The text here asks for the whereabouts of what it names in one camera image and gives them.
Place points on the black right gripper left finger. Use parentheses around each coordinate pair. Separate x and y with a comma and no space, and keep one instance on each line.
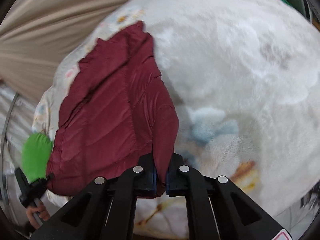
(105,208)

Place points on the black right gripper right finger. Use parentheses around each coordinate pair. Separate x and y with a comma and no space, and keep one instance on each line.
(217,208)

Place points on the maroon quilted puffer jacket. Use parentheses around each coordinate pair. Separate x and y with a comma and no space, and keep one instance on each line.
(117,110)

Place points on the person's left hand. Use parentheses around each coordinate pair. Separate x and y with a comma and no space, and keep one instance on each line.
(40,211)

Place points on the green garment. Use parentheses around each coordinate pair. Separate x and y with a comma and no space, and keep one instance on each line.
(36,152)

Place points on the floral fleece blanket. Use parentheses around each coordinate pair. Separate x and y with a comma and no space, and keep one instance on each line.
(244,78)

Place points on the beige curtain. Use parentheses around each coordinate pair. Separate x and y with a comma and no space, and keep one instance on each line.
(37,34)

